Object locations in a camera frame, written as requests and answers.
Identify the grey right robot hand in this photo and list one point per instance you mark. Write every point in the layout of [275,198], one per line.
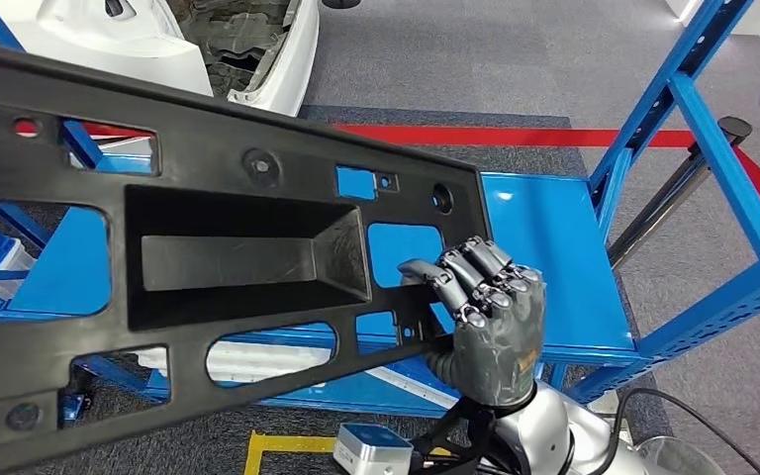
[498,354]

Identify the long black plastic panel part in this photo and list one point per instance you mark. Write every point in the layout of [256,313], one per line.
[222,164]

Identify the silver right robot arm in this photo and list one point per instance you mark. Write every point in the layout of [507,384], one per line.
[550,426]

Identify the red barrier belt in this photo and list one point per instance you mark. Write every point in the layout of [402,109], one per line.
[518,136]

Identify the white car body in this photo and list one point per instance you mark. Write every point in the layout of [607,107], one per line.
[124,52]

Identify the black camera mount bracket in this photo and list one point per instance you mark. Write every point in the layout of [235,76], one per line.
[458,433]

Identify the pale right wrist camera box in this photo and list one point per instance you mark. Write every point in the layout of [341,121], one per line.
[373,452]

